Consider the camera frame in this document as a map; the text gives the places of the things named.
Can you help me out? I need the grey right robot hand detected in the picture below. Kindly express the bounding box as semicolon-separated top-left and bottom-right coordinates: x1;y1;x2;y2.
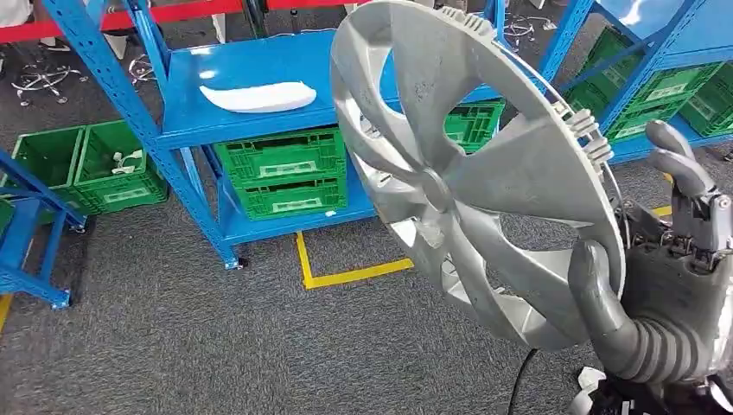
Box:
568;120;733;386

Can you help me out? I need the silver plastic wheel hubcap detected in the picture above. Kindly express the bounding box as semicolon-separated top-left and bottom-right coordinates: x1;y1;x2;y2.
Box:
330;0;628;352

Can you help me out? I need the green plastic crate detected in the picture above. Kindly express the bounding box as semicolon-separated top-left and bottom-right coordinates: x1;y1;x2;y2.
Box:
678;61;733;138
443;98;507;155
564;27;654;118
74;119;169;214
3;126;87;216
605;61;723;144
232;174;349;222
213;126;348;188

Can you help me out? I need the blue steel shelf rack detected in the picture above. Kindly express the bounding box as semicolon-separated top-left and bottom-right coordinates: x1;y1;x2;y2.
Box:
535;0;733;165
42;0;511;271
0;149;88;310

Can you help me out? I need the chrome chair base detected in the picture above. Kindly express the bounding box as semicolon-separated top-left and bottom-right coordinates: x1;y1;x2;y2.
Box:
502;13;558;54
126;54;156;88
10;61;88;108

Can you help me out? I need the small white plastic part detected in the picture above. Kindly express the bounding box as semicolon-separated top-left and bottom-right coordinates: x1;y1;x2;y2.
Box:
111;150;144;176

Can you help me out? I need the red barrier bar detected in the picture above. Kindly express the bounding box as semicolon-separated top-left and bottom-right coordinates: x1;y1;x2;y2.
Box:
0;0;367;45

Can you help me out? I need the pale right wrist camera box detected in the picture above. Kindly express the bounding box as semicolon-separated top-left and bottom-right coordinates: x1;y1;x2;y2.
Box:
570;366;607;415

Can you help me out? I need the black cable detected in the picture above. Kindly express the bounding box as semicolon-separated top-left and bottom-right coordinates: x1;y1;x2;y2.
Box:
507;348;540;415

